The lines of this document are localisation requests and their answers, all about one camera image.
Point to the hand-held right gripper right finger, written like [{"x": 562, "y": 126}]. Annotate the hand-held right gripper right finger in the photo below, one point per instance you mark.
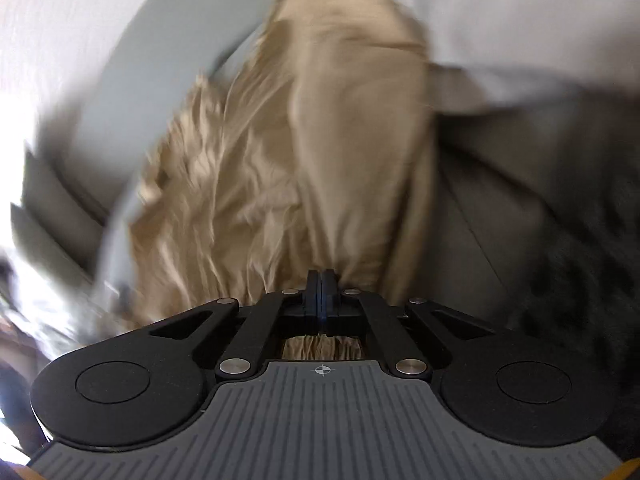
[{"x": 330, "y": 300}]

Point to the khaki pants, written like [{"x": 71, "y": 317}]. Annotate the khaki pants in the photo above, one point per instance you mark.
[{"x": 250, "y": 185}]

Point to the grey sofa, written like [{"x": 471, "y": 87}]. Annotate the grey sofa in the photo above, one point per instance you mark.
[{"x": 500, "y": 200}]

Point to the person's leg in leopard pants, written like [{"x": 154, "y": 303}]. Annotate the person's leg in leopard pants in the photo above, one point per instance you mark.
[{"x": 590, "y": 270}]

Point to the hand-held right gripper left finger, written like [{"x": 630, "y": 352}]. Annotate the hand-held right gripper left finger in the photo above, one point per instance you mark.
[{"x": 315, "y": 300}]

